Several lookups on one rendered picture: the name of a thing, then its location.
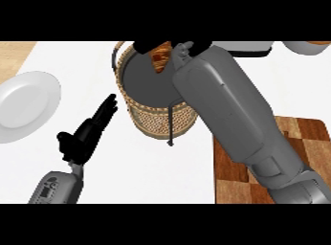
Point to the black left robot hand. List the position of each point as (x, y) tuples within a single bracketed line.
[(86, 134)]

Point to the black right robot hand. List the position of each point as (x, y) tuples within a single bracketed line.
[(146, 46)]

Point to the brown croissant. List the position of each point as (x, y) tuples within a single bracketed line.
[(161, 59)]

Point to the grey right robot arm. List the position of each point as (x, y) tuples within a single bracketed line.
[(238, 121)]

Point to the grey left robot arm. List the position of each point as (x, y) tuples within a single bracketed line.
[(56, 188)]

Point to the wicker tiered basket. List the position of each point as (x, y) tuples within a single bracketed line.
[(149, 102)]

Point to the checkered wooden cutting board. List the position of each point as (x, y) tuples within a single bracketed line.
[(309, 150)]

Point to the white round plate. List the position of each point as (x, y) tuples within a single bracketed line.
[(19, 106)]

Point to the grey white appliance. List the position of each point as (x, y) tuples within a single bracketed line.
[(245, 48)]

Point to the grey bowl with brown rim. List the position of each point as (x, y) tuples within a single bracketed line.
[(309, 47)]

